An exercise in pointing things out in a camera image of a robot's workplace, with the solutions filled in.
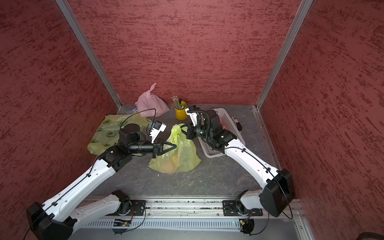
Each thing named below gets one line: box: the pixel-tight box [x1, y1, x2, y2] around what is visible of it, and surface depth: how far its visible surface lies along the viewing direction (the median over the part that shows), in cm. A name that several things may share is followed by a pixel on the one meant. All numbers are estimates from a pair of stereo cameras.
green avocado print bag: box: [87, 114, 153, 155], surface depth 101 cm
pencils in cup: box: [171, 95, 187, 110], surface depth 108 cm
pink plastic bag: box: [135, 82, 170, 117], surface depth 108 cm
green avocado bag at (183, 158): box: [148, 123, 201, 174], surface depth 68 cm
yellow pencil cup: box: [174, 100, 188, 121], surface depth 109 cm
